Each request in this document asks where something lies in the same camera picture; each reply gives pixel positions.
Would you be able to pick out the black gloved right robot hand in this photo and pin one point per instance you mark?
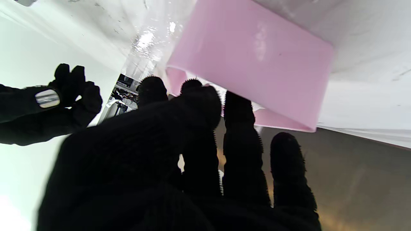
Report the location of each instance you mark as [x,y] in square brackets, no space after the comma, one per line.
[48,112]

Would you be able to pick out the pink tissue box cover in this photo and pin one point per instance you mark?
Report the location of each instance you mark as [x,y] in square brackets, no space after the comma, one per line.
[257,57]

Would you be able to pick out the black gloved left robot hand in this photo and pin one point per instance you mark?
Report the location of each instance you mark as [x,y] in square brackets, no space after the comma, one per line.
[160,166]

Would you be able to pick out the brown leather sofa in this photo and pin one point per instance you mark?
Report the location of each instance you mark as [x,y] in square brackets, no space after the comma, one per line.
[346,179]

